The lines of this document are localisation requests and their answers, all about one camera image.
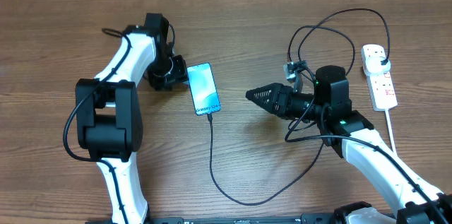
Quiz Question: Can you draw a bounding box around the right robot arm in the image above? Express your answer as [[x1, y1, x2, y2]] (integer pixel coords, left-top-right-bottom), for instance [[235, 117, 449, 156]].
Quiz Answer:
[[246, 66, 451, 223]]

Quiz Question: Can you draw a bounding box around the white power strip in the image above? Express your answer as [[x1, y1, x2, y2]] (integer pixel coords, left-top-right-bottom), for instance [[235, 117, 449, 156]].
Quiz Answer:
[[361, 44, 398, 111]]

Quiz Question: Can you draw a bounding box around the white charger plug adapter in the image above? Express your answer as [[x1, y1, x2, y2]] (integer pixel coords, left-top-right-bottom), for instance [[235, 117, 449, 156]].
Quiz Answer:
[[363, 57, 391, 76]]

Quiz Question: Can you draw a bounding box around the blue Galaxy smartphone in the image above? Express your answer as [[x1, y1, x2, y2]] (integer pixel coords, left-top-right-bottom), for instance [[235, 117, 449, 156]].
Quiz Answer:
[[187, 63, 221, 116]]

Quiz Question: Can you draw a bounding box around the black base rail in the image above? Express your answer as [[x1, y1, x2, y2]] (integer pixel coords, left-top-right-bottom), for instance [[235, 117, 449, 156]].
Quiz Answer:
[[84, 213, 340, 224]]

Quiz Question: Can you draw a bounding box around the black charging cable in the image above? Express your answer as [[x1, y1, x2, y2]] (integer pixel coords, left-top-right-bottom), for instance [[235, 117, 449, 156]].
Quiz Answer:
[[206, 8, 391, 206]]

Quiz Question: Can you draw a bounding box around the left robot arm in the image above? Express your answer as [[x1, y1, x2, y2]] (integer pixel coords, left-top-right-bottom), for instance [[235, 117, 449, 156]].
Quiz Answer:
[[68, 13, 189, 223]]

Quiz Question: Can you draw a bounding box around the white power strip cord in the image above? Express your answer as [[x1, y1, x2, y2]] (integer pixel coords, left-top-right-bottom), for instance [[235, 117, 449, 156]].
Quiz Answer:
[[383, 109, 398, 154]]

